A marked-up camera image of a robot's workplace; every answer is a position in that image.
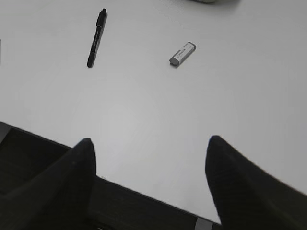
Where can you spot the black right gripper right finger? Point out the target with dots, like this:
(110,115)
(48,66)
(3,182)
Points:
(248,198)

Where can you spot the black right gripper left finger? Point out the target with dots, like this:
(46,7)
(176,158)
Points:
(55,199)

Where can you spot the grey white eraser right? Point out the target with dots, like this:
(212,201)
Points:
(181,55)

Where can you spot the black marker pen centre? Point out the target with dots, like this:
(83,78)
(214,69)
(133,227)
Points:
(97,36)

